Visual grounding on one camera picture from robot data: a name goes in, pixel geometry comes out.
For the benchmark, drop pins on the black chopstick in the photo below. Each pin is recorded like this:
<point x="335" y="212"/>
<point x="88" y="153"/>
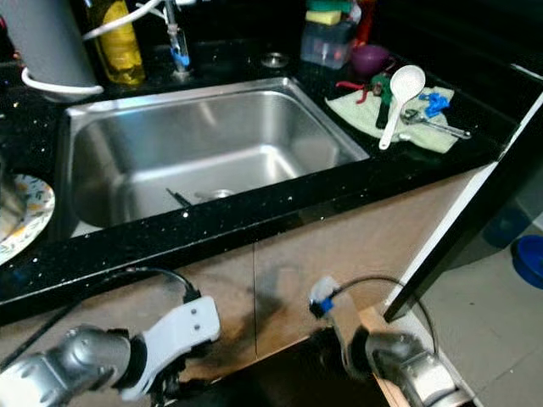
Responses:
<point x="180" y="198"/>

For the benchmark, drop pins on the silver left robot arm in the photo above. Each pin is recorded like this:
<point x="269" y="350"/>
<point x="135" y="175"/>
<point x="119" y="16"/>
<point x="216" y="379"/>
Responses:
<point x="68" y="373"/>

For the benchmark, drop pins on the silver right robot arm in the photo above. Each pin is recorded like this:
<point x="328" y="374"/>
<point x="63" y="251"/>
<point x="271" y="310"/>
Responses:
<point x="416" y="373"/>

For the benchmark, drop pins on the green black kitchen tool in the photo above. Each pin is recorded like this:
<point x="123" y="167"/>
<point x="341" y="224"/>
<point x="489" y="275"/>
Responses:
<point x="383" y="100"/>

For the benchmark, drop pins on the steel kitchen tool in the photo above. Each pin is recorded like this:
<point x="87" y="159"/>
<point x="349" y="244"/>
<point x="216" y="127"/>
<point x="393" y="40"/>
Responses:
<point x="433" y="124"/>

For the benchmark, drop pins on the black floor mat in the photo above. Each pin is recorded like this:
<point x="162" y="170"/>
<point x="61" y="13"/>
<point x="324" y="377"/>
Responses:
<point x="263" y="381"/>

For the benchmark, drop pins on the floral patterned plate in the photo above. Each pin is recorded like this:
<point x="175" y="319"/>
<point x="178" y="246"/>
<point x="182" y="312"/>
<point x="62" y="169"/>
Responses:
<point x="38" y="212"/>

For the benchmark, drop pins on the stainless steel sink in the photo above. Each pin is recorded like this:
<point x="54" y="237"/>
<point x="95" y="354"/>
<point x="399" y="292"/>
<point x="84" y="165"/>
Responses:
<point x="212" y="148"/>

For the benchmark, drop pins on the light green cloth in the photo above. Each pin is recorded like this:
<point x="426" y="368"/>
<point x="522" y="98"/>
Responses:
<point x="356" y="110"/>

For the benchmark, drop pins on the chrome faucet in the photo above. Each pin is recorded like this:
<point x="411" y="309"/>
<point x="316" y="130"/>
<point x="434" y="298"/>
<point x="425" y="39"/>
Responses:
<point x="178" y="51"/>

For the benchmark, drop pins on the round steel counter cap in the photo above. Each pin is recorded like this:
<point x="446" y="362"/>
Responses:
<point x="274" y="59"/>

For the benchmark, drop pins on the yellow oil bottle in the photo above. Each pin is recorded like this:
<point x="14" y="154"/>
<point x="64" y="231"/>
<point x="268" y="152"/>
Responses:
<point x="117" y="47"/>

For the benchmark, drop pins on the clear plastic sponge container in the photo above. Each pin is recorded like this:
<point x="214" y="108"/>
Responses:
<point x="327" y="47"/>

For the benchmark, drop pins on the blue plastic basin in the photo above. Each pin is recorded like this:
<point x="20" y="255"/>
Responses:
<point x="530" y="259"/>

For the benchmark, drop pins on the purple bowl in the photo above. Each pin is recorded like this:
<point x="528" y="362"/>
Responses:
<point x="369" y="59"/>

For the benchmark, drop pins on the white rice paddle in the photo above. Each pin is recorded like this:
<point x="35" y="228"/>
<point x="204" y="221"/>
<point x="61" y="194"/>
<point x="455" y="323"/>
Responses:
<point x="405" y="80"/>

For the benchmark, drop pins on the blue plastic clip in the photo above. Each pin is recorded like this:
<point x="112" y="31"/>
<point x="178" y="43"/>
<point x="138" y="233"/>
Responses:
<point x="434" y="103"/>

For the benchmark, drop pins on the green yellow sponge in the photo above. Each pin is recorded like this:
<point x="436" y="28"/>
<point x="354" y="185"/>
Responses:
<point x="327" y="13"/>

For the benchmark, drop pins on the red bottle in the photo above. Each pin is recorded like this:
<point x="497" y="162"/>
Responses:
<point x="365" y="21"/>

